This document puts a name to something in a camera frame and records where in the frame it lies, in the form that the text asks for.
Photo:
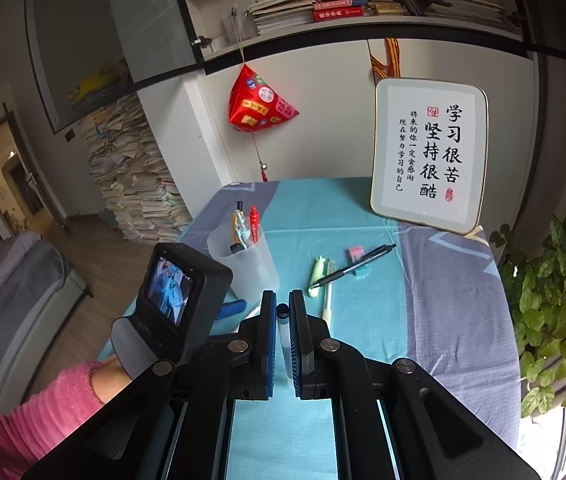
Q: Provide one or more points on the stack of pale books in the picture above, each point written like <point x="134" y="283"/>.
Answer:
<point x="283" y="12"/>

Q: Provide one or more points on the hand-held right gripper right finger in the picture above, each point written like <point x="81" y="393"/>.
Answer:
<point x="295" y="350"/>

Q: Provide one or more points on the framed calligraphy sign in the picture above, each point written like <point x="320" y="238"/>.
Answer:
<point x="428" y="155"/>

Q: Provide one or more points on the grey sofa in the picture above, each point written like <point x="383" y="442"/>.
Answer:
<point x="23" y="300"/>

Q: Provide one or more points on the pens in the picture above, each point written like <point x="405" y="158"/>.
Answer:
<point x="283" y="311"/>

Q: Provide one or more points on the black pen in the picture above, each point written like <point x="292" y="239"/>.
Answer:
<point x="363" y="260"/>

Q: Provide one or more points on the frosted glass cabinet door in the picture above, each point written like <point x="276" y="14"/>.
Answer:
<point x="128" y="25"/>

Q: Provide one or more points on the red pyramid hanging ornament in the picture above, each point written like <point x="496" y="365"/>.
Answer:
<point x="260" y="102"/>

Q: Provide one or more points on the yellow cloth item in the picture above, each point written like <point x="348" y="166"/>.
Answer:
<point x="98" y="82"/>

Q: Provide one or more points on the stack of red books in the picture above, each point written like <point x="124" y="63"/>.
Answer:
<point x="340" y="11"/>

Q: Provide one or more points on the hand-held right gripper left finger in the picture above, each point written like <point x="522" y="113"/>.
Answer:
<point x="272" y="350"/>

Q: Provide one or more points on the green highlighter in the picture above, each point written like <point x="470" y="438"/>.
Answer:
<point x="319" y="274"/>

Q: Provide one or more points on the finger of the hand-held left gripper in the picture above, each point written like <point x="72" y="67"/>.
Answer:
<point x="233" y="308"/>

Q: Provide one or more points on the pale green gel pen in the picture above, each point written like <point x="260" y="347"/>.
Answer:
<point x="327" y="305"/>

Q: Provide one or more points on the orange pen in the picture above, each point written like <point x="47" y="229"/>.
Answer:
<point x="239" y="206"/>

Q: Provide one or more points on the wide stack of grey books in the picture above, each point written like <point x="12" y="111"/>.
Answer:
<point x="463" y="7"/>

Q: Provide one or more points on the pink and teal eraser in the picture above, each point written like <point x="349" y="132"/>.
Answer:
<point x="355" y="252"/>

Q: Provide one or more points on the white bookshelf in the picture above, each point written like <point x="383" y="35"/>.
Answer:
<point x="363" y="32"/>

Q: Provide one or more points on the black wall switch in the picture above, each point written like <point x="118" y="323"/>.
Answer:
<point x="70" y="136"/>

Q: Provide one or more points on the wooden door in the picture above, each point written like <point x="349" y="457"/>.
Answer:
<point x="13" y="180"/>

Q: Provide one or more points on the person's left forearm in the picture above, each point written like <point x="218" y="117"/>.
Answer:
<point x="23" y="425"/>

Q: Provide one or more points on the small stack of books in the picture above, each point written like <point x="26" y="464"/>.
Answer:
<point x="390" y="6"/>

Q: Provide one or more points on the clear gel pen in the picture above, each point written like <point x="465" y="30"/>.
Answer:
<point x="237" y="225"/>

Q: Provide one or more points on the red gel pen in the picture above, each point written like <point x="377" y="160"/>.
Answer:
<point x="253" y="222"/>

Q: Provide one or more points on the tall pile of worn books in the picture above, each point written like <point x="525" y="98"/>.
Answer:
<point x="138" y="180"/>

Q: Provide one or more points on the translucent plastic cup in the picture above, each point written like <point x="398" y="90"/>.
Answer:
<point x="253" y="270"/>

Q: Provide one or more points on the green leafy plant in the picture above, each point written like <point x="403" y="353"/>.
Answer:
<point x="558" y="310"/>

